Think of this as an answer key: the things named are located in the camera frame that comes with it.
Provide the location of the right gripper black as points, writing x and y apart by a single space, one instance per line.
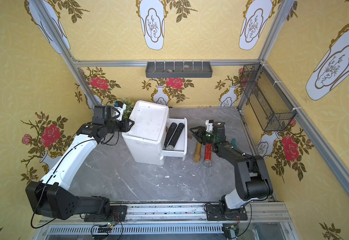
204 137

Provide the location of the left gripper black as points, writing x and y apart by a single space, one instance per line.
125 125

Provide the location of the white drawer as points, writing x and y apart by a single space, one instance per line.
180 149

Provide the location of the white three-drawer cabinet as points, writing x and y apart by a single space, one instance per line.
145 139

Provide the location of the red glitter microphone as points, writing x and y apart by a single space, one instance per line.
207 156

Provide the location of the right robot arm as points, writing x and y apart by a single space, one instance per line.
252 181

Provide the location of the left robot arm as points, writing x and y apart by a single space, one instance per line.
50 196

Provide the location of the black microphone left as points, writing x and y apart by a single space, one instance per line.
169 134

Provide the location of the black microphone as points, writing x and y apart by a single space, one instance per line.
175 137
169 134

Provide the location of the black microphone right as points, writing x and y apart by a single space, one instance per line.
175 137

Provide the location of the small green potted plant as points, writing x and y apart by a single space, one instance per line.
129 107

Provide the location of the teal gardening glove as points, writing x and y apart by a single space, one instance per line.
234 145

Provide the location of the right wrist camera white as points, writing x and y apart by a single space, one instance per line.
209 125

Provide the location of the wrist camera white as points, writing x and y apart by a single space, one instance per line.
120 107
209 125

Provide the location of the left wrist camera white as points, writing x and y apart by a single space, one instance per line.
120 107

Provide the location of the grey wall shelf tray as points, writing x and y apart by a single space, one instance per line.
178 69

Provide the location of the black wire mesh basket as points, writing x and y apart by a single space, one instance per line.
271 107

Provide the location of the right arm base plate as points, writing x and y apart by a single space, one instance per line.
217 212

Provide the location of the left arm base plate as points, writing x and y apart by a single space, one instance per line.
114 213

